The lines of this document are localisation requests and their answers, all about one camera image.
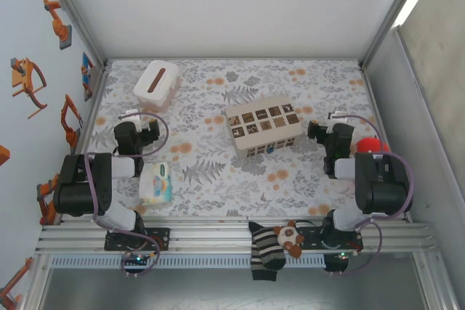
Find wooden lock puzzle box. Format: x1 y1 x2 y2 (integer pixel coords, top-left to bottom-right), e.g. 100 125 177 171
225 95 304 160

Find red plush ball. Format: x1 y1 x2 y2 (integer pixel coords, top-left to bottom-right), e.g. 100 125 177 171
355 136 392 155

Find white tissue box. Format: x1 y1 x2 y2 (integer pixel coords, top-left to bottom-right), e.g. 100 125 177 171
132 60 183 113

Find wet wipes pack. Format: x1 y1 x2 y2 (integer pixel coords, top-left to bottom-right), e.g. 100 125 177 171
139 161 174 207

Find floral tablecloth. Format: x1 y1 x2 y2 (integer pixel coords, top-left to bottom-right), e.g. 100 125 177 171
70 58 405 219

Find brown white plush bear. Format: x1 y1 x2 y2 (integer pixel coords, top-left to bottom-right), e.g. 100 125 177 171
272 220 306 258

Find black white striped sock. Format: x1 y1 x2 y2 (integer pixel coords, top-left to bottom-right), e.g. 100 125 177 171
248 221 288 282

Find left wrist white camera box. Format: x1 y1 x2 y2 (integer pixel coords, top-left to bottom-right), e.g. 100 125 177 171
124 110 143 132

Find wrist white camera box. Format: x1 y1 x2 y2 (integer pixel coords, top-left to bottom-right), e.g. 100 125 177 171
326 110 349 133
124 110 143 132

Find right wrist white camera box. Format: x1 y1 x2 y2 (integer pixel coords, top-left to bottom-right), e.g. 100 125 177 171
326 110 349 133

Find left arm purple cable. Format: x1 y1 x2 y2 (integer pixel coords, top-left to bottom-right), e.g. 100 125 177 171
84 111 169 279

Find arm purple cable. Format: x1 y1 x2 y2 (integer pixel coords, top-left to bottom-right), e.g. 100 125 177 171
84 111 169 279
328 113 415 277

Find blue orange wall sticker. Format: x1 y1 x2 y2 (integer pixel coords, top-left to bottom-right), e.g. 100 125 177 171
80 52 97 102

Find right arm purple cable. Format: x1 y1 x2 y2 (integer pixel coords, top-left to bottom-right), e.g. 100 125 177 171
328 113 415 277

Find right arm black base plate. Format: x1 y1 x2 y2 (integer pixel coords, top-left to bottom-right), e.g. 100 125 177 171
296 224 365 253

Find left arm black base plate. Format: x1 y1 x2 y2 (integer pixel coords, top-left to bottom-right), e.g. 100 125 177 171
104 227 171 253

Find aluminium frame rails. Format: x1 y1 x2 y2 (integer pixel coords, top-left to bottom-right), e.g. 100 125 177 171
35 217 441 256

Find orange grey claw wall sticker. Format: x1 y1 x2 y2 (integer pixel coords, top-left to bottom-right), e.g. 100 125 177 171
9 57 49 120

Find aluminium corner post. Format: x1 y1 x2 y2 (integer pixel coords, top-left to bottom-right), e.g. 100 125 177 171
358 0 432 70
38 0 109 70

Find white slotted cable duct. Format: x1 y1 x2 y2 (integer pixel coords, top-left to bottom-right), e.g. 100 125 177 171
49 254 327 269

